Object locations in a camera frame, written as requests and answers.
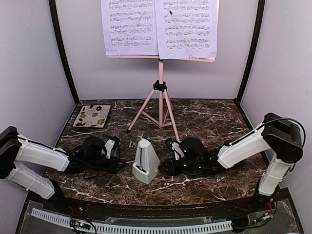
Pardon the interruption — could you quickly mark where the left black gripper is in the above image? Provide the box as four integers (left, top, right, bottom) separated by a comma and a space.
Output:
86, 156, 126, 175

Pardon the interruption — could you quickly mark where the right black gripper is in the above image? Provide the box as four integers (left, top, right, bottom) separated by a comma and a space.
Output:
158, 157, 202, 176

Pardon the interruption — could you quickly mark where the white metronome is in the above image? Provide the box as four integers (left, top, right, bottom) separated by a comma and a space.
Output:
132, 138, 160, 184

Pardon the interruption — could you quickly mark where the pink music stand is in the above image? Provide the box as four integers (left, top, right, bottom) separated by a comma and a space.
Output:
106, 52, 217, 143

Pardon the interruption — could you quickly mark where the sheet music page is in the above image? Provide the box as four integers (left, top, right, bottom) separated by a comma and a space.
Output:
101, 0, 158, 56
154, 0, 219, 61

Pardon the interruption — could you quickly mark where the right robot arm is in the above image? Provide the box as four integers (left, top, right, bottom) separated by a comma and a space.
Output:
158, 113, 306, 212

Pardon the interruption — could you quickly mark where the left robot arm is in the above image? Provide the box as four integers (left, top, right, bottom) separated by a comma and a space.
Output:
0, 126, 125, 213

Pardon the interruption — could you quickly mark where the floral square plate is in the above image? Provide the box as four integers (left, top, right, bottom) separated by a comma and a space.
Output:
73, 104, 111, 128

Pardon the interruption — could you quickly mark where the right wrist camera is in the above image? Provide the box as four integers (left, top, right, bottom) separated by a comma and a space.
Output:
165, 138, 185, 160

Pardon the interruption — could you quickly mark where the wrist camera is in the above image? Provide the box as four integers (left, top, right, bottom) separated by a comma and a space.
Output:
165, 138, 185, 160
104, 136, 120, 159

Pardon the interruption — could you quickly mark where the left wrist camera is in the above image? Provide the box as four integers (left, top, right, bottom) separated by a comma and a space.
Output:
104, 136, 120, 159

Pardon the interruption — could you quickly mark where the white slotted cable duct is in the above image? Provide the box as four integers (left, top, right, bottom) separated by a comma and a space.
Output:
31, 208, 233, 234

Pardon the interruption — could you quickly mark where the black front rail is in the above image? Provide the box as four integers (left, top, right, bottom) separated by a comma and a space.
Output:
29, 189, 291, 222

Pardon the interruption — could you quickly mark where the black frame post right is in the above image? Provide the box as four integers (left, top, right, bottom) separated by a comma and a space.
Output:
234, 0, 266, 106

